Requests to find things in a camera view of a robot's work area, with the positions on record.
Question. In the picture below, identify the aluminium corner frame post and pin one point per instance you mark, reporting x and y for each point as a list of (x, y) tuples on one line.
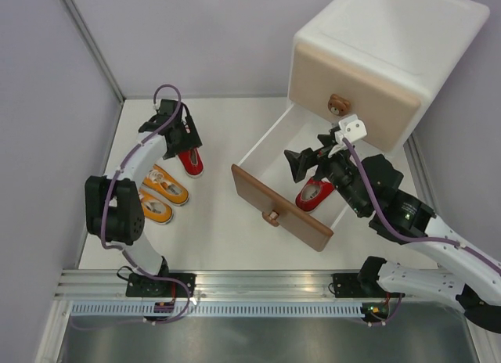
[(84, 32)]

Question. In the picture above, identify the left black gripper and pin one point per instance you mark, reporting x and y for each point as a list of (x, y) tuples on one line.
[(191, 139)]

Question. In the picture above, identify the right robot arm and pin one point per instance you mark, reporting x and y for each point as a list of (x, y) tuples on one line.
[(370, 186)]

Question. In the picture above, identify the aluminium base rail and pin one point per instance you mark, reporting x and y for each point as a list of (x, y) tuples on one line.
[(217, 286)]

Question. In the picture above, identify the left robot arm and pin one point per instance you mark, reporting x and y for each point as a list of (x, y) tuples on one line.
[(113, 210)]

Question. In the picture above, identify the brown drawer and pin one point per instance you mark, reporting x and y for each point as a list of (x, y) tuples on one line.
[(263, 178)]

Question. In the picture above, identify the white shoe cabinet body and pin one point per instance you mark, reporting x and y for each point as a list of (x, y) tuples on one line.
[(413, 43)]

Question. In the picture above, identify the red sneaker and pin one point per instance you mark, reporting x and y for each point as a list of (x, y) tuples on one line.
[(312, 194), (191, 162)]

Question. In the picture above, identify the bear head drawer knob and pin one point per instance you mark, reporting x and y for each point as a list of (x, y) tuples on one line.
[(339, 106)]

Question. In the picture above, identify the right aluminium frame rail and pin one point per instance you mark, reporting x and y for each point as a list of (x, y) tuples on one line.
[(418, 171)]

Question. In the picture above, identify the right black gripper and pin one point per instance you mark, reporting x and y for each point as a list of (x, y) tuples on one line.
[(300, 161)]

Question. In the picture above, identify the white slotted cable duct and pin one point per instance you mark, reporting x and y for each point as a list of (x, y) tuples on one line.
[(218, 309)]

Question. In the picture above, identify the rear orange sneaker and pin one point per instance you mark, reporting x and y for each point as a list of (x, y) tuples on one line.
[(164, 185)]

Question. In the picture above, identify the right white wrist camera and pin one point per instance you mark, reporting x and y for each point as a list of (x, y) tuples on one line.
[(350, 128)]

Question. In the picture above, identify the front orange sneaker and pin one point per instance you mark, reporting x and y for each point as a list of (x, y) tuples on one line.
[(154, 209)]

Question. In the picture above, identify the brown drawer knob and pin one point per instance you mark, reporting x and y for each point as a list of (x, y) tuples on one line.
[(271, 218)]

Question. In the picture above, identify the orange sneaker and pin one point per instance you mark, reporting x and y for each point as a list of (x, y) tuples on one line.
[(154, 209), (164, 185)]

